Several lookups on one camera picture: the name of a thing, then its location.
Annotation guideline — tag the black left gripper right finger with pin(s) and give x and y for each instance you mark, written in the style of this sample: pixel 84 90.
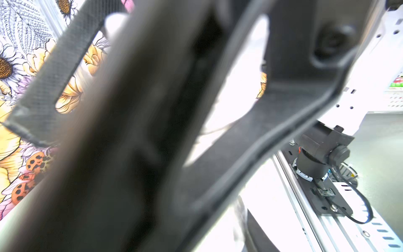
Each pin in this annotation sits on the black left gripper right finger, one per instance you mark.
pixel 118 183

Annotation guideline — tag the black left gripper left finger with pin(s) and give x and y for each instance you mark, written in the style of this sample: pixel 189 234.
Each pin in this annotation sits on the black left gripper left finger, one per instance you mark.
pixel 34 117

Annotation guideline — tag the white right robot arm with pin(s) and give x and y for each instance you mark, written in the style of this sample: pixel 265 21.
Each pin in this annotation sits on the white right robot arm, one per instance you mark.
pixel 326 145

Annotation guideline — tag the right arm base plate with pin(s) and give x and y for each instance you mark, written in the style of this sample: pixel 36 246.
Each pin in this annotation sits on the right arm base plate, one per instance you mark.
pixel 321 189

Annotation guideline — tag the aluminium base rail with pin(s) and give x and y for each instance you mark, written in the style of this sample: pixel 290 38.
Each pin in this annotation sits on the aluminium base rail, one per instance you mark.
pixel 332 232

